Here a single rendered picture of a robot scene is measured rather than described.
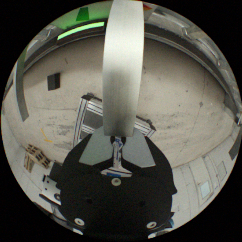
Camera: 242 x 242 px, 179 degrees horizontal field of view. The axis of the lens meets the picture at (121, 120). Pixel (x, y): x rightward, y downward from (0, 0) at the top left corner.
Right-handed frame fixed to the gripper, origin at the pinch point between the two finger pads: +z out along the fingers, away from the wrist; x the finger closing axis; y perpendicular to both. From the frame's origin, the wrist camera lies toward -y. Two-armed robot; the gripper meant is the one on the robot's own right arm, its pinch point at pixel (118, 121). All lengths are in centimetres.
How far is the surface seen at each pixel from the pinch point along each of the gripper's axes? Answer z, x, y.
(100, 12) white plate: 6.7, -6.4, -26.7
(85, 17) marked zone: 7.9, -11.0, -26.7
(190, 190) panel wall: -19, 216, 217
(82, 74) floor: 82, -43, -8
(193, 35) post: 7.1, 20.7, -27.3
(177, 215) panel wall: -89, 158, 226
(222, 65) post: 7, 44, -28
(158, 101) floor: 83, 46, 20
